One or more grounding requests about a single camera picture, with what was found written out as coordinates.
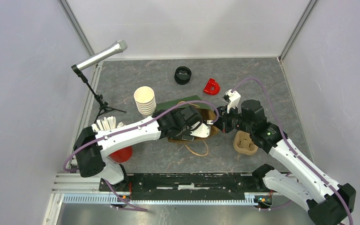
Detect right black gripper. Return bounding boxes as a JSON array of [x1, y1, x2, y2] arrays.
[[213, 103, 254, 134]]

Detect green paper bag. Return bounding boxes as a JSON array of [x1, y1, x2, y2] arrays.
[[156, 95, 218, 157]]

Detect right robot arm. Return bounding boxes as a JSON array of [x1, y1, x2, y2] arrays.
[[213, 100, 356, 225]]

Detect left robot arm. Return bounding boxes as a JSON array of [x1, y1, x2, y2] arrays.
[[75, 105, 210, 191]]

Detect brown cardboard cup carriers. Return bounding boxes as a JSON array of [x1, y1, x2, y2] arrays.
[[233, 131, 258, 156]]

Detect red plastic holder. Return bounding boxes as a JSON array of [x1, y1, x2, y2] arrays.
[[203, 78, 220, 96]]

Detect stack of white paper cups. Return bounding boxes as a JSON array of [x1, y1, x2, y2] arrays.
[[134, 86, 157, 118]]

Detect stack of black lids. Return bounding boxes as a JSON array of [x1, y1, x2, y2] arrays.
[[174, 66, 192, 85]]

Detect red cup with straws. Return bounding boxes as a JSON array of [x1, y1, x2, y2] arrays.
[[91, 116, 133, 163]]

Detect silver microphone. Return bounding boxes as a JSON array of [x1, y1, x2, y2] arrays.
[[71, 40, 128, 73]]

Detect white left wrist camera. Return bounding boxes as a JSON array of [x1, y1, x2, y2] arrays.
[[190, 120, 213, 138]]

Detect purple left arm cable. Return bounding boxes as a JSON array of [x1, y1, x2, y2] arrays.
[[63, 100, 220, 173]]

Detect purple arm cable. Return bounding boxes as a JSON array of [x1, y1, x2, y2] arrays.
[[63, 100, 220, 173], [232, 77, 354, 225]]

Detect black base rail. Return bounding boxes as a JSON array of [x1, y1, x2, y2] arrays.
[[99, 172, 276, 207]]

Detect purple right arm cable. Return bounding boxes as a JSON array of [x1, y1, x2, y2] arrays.
[[232, 77, 354, 225]]

